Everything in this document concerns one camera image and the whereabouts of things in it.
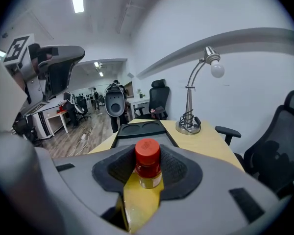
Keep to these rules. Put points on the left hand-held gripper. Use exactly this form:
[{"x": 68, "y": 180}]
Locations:
[{"x": 30, "y": 87}]

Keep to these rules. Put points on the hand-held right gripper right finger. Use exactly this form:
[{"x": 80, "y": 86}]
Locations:
[{"x": 210, "y": 195}]

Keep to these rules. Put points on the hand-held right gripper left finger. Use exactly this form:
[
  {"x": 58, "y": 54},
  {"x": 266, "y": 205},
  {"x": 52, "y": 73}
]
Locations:
[{"x": 88, "y": 185}]

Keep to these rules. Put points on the small red bottle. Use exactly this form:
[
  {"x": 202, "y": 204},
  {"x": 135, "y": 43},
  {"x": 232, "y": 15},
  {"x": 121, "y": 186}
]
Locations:
[{"x": 147, "y": 160}]

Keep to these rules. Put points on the red desk object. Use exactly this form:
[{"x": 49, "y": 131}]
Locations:
[{"x": 62, "y": 108}]

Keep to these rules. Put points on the black swivel chair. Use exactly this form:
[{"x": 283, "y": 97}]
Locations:
[{"x": 83, "y": 106}]

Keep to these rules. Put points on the white power strip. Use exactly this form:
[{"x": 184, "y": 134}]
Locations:
[{"x": 83, "y": 136}]

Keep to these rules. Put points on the white desk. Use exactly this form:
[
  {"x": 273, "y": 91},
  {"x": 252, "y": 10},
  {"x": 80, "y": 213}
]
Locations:
[
  {"x": 139, "y": 104},
  {"x": 56, "y": 119}
]

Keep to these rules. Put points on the grey shell backpack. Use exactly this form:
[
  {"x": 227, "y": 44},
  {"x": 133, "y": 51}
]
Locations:
[{"x": 115, "y": 101}]

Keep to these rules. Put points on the green potted plant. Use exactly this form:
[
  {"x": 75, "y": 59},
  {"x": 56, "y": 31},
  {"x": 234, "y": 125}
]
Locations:
[{"x": 140, "y": 93}]

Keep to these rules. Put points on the black mesh office chair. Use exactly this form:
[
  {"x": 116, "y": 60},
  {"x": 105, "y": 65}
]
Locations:
[
  {"x": 159, "y": 97},
  {"x": 276, "y": 143}
]

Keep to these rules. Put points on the silver desk lamp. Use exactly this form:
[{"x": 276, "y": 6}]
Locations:
[{"x": 189, "y": 101}]

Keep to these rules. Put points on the yellow square pedestal table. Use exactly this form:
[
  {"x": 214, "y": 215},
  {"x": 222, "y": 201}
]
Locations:
[{"x": 207, "y": 141}]

